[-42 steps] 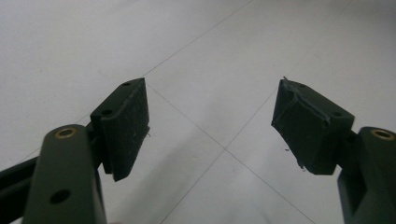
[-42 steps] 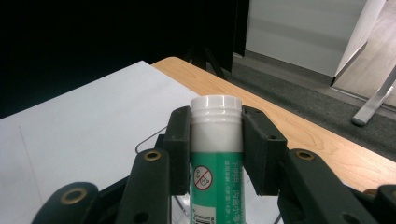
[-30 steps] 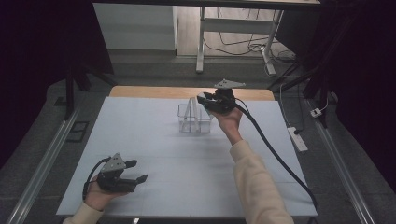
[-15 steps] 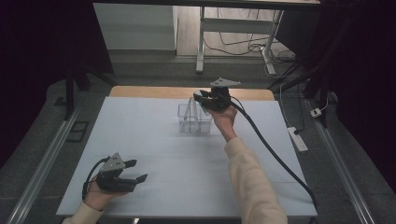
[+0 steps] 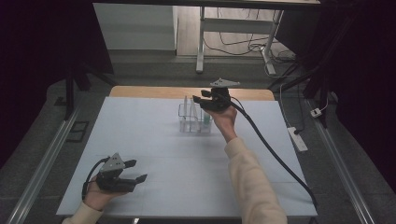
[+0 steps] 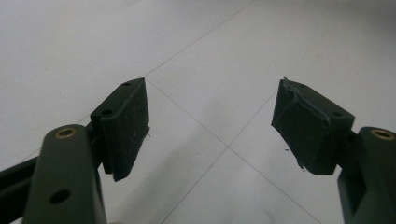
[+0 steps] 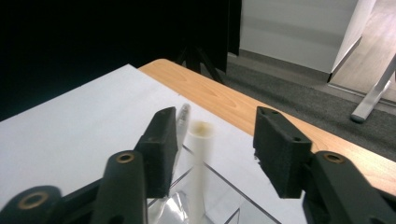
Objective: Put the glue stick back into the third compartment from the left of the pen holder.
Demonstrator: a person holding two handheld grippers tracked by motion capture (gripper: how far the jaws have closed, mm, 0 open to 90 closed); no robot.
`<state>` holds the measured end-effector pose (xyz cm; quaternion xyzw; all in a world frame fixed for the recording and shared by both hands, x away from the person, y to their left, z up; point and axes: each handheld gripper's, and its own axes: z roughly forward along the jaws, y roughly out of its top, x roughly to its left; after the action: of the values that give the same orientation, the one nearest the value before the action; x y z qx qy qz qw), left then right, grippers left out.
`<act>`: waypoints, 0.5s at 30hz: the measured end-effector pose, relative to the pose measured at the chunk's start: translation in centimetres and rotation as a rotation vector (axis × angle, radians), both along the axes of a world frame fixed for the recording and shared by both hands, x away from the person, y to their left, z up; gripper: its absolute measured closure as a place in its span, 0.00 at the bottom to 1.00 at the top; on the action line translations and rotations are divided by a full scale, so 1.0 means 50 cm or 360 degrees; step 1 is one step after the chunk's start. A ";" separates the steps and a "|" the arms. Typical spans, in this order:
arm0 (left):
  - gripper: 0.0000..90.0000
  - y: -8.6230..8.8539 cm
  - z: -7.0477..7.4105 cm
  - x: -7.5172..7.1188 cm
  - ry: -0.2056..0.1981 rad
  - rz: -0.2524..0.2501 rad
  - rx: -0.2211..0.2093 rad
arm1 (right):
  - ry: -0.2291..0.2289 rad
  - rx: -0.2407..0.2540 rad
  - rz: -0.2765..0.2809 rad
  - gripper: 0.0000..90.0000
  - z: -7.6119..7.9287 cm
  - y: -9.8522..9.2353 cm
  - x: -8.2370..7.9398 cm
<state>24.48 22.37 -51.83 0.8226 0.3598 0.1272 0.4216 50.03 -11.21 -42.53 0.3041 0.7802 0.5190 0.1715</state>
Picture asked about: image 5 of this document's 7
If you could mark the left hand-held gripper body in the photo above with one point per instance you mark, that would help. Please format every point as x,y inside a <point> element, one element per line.
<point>112,165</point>

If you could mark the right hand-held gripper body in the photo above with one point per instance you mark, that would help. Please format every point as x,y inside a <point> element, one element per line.
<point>219,99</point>

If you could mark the clear plastic organizer box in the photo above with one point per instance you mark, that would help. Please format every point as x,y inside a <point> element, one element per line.
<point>186,124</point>

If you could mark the person's right hand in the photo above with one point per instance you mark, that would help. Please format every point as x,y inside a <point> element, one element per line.
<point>225,123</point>

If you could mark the person's left hand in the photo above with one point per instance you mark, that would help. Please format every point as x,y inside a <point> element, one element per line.
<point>98,199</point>

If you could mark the white table sheet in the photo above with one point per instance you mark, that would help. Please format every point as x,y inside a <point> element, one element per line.
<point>186,186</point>

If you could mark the black tripod stand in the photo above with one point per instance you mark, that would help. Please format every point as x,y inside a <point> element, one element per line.
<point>313,84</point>
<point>69,90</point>

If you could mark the white power strip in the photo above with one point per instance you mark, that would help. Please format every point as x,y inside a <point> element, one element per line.
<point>298,140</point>

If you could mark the white cabinet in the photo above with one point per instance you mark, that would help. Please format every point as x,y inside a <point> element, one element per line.
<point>137,28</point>

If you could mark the small white adapter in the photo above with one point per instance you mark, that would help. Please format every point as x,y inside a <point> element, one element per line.
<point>316,112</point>

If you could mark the dark curtain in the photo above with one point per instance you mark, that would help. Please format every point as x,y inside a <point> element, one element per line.
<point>367,62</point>
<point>37,46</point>

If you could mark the aluminium rail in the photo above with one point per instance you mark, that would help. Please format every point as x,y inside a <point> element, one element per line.
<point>341,168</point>
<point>40,174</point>

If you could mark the white desk frame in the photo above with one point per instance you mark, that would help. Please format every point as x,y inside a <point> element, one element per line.
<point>236,25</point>

